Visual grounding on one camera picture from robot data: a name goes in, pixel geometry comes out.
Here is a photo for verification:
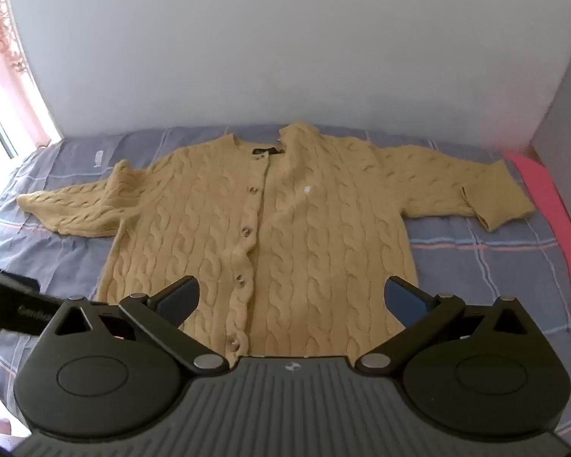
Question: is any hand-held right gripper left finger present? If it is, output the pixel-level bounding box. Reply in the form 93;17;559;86
40;275;231;375

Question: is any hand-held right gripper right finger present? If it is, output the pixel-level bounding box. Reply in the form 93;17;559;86
354;276;546;373

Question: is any pink cloth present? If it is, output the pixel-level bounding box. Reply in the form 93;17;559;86
502;151;571;358

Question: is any pink floral curtain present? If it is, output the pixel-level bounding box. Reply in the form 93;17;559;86
0;0;64;147

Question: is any tan cable knit cardigan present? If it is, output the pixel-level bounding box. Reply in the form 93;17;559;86
16;122;538;368

